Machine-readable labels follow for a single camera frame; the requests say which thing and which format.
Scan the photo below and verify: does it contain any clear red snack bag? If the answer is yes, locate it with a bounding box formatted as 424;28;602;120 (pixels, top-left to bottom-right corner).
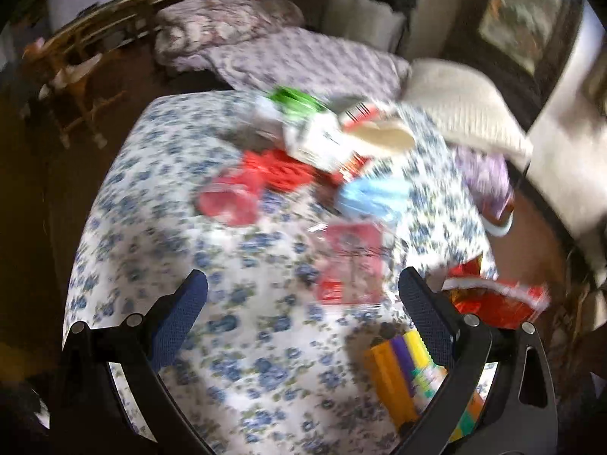
307;218;394;305

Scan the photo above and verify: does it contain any cream paper bowl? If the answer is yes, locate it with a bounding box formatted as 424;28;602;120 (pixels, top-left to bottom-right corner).
349;120;416;157

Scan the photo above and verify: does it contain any red foil snack bag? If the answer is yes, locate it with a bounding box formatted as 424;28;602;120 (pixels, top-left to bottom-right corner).
441;255;550;330

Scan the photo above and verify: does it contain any framed landscape painting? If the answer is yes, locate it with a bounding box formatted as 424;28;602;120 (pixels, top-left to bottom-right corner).
445;0;583;93

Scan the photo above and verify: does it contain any green white snack bag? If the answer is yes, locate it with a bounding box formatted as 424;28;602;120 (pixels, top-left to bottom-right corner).
250;86;354;173

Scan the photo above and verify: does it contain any blue floral bed sheet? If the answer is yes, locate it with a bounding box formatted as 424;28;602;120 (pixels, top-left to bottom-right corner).
64;91;497;454

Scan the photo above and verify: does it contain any wooden chair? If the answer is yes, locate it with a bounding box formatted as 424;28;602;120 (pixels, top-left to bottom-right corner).
22;38;127;150

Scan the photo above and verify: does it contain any yellow purple striped bag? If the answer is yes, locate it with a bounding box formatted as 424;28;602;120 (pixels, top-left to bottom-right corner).
363;329;485;443

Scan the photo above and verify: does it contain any folded dark floral quilt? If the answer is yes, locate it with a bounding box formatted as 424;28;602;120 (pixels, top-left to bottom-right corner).
154;0;305;71

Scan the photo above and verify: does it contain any red plastic cup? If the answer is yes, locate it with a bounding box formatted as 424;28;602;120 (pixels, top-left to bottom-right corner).
195;168;264;227

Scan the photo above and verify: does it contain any red white cigarette box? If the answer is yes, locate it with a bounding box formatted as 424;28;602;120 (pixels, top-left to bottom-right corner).
338;101;381;132

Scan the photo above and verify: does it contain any red foam fruit net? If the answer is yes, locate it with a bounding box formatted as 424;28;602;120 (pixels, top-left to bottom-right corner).
242;149;315;192

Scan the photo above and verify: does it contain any small red snack packet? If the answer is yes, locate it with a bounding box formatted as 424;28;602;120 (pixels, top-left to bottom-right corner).
330;153;371;186

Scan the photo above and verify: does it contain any light green basin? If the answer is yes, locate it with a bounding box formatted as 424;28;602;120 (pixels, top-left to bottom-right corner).
480;212;514;237

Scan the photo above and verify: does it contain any purple clothes pile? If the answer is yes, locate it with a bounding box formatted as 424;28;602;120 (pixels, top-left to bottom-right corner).
455;147;513;219

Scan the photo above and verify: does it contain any light blue plastic wrapper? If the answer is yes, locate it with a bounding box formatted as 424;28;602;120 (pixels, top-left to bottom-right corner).
333;176;412;225

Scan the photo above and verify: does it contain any purple floral blanket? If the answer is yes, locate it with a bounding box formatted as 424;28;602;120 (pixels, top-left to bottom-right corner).
208;25;413;103

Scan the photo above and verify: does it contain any white quilted pillow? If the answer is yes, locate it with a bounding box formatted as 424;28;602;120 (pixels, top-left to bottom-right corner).
402;59;533;160

